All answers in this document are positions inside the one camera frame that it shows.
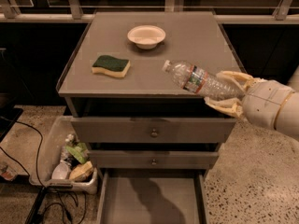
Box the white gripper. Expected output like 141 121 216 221
204 71 295 130

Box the clear plastic water bottle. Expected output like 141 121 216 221
163 60 244 101

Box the brass top drawer knob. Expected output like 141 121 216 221
150 129 158 138

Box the grey drawer cabinet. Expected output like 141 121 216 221
55 10 256 224

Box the white bowl on counter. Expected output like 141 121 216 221
127 25 166 49

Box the grey bottom drawer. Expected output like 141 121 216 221
96 169 210 224

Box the grey drawer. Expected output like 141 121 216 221
71 117 235 143
89 150 219 169
96 169 210 224

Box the grey middle drawer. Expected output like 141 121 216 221
89 150 219 169

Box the grey top drawer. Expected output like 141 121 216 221
71 117 235 143

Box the crumpled bottle in bin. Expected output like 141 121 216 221
60 133 75 166

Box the green yellow sponge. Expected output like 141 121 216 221
92 55 130 78

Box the green packet in bin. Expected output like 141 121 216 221
67 142 88 164

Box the yellow sponge in bin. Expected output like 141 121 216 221
69 161 93 182

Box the clear plastic storage bin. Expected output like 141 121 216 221
29 116 98 194

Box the white bowl in bin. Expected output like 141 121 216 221
51 163 71 179

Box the black device at left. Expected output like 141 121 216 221
0 93 23 142

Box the small cup on floor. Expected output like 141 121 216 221
0 161 17 181

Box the metal window rail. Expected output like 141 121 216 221
0 0 299 24

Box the black cable on floor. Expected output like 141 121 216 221
0 115 88 224

